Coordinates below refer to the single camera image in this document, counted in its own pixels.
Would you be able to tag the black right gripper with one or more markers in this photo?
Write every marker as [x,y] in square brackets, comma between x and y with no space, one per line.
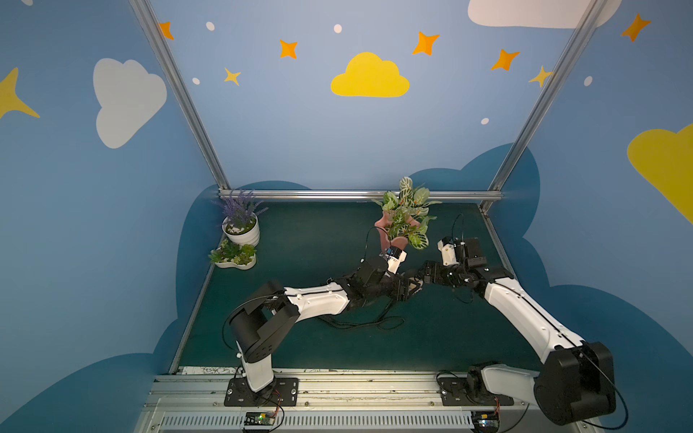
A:
[433,273]

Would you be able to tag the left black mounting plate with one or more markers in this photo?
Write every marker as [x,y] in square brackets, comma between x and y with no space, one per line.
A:
[282,391]

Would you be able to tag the left small circuit board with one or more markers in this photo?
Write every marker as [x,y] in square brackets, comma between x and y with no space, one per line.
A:
[259,420]

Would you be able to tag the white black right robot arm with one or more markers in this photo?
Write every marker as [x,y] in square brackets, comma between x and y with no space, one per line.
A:
[576,381]

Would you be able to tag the black bag with strap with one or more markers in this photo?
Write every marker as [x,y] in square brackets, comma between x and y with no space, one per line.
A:
[370,304]

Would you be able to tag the black mounting plate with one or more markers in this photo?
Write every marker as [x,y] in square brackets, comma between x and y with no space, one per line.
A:
[282,391]
[457,391]

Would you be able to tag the right small circuit board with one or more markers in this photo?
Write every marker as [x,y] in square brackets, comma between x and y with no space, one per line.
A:
[485,422]

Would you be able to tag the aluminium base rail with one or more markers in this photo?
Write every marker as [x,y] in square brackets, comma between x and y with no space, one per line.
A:
[329,401]

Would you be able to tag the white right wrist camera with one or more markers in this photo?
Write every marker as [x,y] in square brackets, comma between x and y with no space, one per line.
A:
[447,247]

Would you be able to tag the small circuit board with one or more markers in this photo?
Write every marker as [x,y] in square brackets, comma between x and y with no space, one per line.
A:
[485,422]
[259,420]

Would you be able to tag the aluminium frame post right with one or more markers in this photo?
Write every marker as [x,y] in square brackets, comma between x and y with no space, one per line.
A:
[577,43]

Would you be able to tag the aluminium frame post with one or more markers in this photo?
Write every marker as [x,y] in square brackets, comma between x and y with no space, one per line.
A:
[577,43]
[147,18]

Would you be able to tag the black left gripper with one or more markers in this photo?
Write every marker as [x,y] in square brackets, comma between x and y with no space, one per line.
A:
[399,285]

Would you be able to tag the white dish green succulents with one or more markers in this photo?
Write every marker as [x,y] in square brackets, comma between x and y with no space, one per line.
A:
[230,255]

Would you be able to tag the aluminium frame rear crossbar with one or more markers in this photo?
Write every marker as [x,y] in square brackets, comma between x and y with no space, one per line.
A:
[361,196]

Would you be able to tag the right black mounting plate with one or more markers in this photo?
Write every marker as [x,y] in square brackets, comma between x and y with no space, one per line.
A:
[457,391]

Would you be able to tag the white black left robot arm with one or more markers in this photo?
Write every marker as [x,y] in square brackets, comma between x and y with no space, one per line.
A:
[262,322]

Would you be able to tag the pink vase with glass base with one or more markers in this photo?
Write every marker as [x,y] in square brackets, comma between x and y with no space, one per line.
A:
[395,234]

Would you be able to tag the aluminium frame post left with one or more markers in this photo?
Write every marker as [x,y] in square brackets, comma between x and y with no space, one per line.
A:
[147,18]

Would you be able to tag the white pot lavender plant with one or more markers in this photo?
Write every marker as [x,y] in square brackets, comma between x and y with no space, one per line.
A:
[241,213]

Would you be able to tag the green leafy artificial plant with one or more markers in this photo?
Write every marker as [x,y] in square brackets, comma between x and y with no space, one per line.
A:
[410,202]

